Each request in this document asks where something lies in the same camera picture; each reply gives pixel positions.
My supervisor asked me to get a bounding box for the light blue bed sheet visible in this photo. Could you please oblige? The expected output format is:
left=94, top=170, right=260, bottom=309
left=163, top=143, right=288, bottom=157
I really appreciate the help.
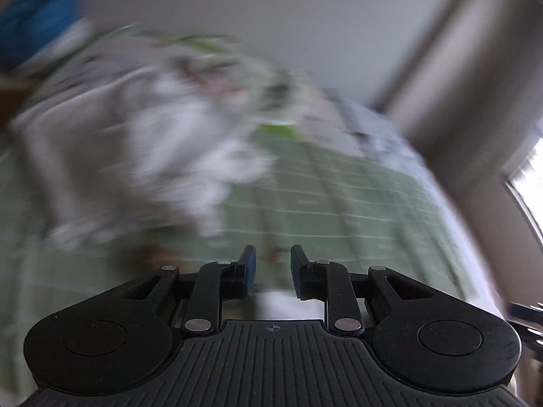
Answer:
left=314, top=87, right=510, bottom=318

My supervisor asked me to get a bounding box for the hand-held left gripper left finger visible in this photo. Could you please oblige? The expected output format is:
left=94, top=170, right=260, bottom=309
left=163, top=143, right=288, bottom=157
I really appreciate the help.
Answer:
left=111, top=245, right=258, bottom=334

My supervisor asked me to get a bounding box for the green checked blanket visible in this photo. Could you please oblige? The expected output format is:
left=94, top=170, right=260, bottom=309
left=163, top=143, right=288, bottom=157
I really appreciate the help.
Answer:
left=0, top=129, right=476, bottom=391

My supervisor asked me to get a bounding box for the white cloth pile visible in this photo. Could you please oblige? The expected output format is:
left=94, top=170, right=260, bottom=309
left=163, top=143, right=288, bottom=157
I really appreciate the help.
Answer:
left=13, top=46, right=310, bottom=251

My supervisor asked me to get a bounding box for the window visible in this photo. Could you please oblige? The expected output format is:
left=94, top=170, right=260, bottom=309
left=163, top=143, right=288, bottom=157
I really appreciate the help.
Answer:
left=504, top=138, right=543, bottom=242

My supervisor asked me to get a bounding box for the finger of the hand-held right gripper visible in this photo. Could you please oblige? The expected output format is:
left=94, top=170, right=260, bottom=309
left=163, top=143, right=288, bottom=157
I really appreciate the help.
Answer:
left=507, top=302, right=543, bottom=348

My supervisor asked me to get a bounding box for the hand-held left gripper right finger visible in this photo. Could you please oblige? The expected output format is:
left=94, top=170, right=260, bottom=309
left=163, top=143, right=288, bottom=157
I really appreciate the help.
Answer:
left=290, top=245, right=443, bottom=333

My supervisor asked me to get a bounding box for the brown curtain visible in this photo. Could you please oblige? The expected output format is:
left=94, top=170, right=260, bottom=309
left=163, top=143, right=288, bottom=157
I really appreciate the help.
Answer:
left=371, top=0, right=543, bottom=230

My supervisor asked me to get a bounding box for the blue and white bag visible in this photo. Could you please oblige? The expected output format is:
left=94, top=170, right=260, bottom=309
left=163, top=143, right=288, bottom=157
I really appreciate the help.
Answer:
left=0, top=0, right=94, bottom=73

